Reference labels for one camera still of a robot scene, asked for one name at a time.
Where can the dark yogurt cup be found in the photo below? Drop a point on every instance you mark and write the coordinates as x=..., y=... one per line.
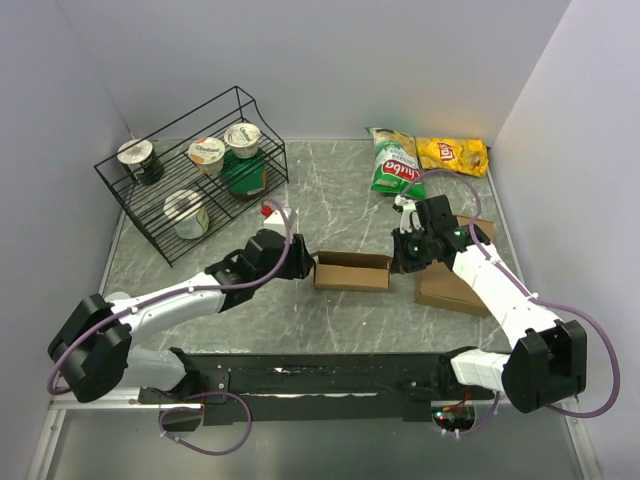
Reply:
x=140, y=158

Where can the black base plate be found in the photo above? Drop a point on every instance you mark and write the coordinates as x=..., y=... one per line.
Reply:
x=228, y=388

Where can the green Chuba chips bag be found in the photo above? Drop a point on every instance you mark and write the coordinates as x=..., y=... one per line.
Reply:
x=396, y=165

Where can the orange Chobani yogurt cup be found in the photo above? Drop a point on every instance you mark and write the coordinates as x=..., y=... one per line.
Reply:
x=208, y=155

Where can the white ring yogurt cup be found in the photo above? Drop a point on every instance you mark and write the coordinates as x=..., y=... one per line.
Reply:
x=187, y=214

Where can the purple yogurt cup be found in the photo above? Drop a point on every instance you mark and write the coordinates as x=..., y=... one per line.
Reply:
x=116, y=296

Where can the folded brown cardboard box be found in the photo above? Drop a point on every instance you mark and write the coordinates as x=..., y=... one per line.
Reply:
x=436, y=286

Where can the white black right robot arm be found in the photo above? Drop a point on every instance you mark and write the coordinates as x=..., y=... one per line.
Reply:
x=547, y=358

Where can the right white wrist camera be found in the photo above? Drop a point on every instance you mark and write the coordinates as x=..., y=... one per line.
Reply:
x=409, y=221

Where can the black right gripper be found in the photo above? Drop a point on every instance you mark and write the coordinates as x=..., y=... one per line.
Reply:
x=401, y=263

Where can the yellow Lays chips bag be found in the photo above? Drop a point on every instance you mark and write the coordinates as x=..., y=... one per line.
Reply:
x=463, y=156

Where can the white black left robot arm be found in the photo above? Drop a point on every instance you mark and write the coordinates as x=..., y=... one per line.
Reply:
x=98, y=348

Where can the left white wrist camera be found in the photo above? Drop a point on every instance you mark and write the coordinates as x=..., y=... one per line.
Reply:
x=279, y=220

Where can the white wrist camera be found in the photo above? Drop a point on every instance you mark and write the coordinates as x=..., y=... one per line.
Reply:
x=279, y=220
x=409, y=221

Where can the aluminium rail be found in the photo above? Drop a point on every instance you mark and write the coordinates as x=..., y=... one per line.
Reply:
x=117, y=399

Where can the green snack packet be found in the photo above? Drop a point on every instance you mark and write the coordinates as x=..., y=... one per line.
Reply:
x=244, y=177

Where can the green Chobani yogurt cup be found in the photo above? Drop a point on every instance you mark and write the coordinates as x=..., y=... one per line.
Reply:
x=243, y=139

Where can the black wire rack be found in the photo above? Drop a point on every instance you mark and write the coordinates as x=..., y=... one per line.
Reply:
x=144, y=204

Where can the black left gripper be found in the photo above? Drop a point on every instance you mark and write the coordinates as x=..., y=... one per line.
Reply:
x=300, y=261

